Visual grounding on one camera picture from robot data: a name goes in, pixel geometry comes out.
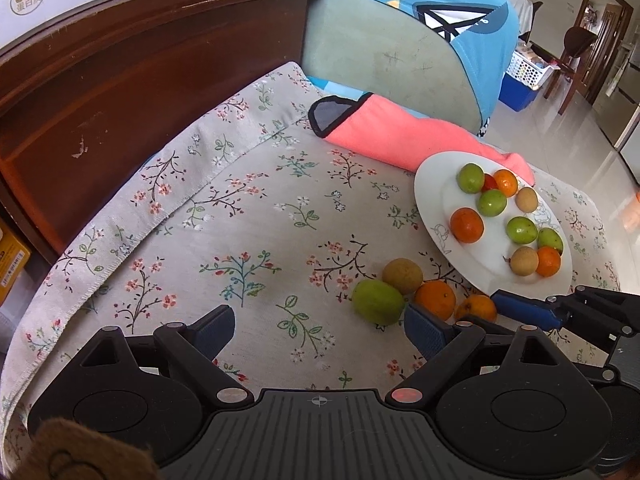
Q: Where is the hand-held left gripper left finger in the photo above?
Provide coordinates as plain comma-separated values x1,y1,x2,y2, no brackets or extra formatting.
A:
79,304,255,408

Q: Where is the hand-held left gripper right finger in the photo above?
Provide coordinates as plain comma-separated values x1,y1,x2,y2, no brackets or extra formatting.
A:
385,303,577,407

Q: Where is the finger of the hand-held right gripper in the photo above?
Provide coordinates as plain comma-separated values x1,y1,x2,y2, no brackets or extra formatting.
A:
491,285,640,356

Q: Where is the orange tangerine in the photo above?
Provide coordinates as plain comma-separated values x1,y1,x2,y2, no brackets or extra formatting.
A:
492,169,518,197
536,246,562,278
450,207,485,244
414,281,457,322
454,295,498,323

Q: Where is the brown longan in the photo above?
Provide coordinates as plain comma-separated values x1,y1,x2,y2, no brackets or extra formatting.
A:
515,186,539,213
382,258,424,295
510,246,539,277

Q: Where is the green jujube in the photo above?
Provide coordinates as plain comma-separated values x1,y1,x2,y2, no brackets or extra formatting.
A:
352,280,406,326
506,216,539,245
457,162,485,194
537,227,565,253
476,189,508,217

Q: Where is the white floral-print plate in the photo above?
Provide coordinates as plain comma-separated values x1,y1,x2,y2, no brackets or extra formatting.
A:
414,151,574,298

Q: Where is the floral beige sheet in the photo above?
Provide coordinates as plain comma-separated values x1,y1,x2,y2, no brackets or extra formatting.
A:
0,61,621,466

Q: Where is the white low appliance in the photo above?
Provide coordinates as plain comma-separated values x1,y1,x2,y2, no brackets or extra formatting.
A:
617,125,640,186

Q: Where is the brown fuzzy cloth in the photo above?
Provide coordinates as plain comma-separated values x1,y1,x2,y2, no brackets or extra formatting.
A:
10,417,161,480

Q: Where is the pink towel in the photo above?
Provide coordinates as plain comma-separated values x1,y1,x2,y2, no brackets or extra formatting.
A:
320,92,536,186

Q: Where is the yellow cardboard box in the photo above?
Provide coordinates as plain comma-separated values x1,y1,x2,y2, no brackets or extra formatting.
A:
0,217,32,308

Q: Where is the blue plastic bin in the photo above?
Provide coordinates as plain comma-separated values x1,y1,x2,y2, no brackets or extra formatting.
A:
499,72,543,112

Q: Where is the silver refrigerator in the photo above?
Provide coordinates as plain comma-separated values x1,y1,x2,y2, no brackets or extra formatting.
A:
590,35,640,151

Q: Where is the white plastic basket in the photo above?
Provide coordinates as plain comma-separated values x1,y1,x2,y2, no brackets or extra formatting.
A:
507,50,556,92

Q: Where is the dark wooden chair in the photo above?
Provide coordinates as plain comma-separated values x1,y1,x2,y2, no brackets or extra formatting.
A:
542,26,598,116

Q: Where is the wooden headboard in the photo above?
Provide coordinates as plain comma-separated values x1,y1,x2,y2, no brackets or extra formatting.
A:
0,0,327,286

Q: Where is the light blue patterned sheet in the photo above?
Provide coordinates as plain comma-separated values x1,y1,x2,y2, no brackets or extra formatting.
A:
304,75,373,106

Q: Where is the brown wooden door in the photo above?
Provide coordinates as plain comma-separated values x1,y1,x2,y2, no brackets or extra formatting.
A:
570,0,636,106

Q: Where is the table with white cloth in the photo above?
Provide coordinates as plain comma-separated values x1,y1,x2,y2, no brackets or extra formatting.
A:
500,0,543,41

